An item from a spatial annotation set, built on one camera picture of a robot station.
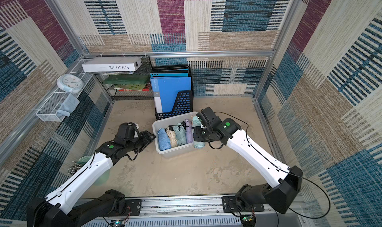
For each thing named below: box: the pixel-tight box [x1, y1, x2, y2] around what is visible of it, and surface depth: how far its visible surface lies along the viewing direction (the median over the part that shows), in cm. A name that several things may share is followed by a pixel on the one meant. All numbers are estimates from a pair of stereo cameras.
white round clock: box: [56, 73, 85, 94], surface depth 76 cm
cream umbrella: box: [165, 124, 178, 148], surface depth 91 cm
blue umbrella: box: [157, 127, 172, 151], surface depth 86 cm
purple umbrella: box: [185, 118, 194, 144], surface depth 91 cm
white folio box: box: [82, 56, 143, 73], surface depth 81 cm
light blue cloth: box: [55, 93, 81, 118], surface depth 70 cm
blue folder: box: [149, 76, 192, 114], surface depth 94 cm
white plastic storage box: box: [152, 111, 199, 158], surface depth 91 cm
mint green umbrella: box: [172, 122, 187, 146], surface depth 91 cm
